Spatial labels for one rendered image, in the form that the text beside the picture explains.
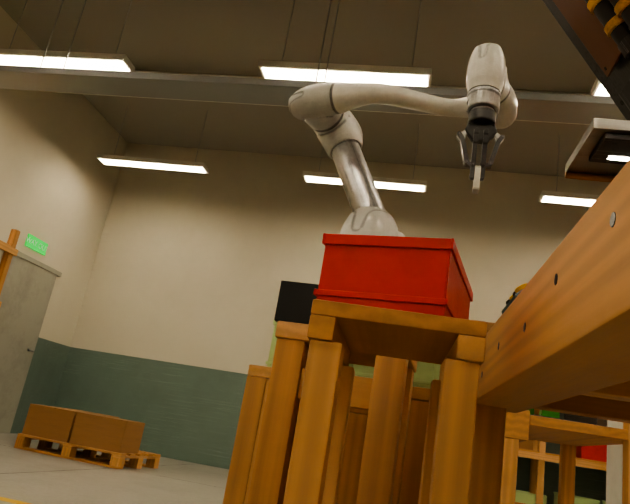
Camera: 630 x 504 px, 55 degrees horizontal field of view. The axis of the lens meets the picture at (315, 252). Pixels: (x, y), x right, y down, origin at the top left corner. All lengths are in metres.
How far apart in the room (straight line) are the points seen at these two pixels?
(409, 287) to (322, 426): 0.24
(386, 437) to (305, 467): 0.51
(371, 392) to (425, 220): 7.40
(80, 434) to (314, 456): 5.74
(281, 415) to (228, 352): 7.21
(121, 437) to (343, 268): 5.49
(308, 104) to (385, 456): 1.13
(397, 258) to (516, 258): 7.72
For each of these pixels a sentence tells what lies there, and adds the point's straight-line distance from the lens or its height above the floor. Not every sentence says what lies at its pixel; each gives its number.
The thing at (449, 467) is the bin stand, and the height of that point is 0.59.
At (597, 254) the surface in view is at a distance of 0.70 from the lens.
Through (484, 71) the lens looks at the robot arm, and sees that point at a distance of 1.78.
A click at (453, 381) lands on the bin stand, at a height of 0.71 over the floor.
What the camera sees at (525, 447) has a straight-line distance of 7.72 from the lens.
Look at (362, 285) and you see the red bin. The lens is 0.95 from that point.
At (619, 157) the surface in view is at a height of 1.10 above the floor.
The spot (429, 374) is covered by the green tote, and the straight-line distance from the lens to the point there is 1.91.
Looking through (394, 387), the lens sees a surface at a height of 0.73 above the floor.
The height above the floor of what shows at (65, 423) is 0.32.
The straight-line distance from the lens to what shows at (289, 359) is 1.44.
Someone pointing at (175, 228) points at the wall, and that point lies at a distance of 9.41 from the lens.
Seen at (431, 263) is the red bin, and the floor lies 0.88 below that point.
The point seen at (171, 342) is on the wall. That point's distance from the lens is 8.93.
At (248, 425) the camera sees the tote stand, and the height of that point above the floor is 0.60.
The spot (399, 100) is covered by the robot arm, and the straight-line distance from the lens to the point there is 1.92.
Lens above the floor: 0.60
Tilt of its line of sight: 17 degrees up
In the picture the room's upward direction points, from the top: 10 degrees clockwise
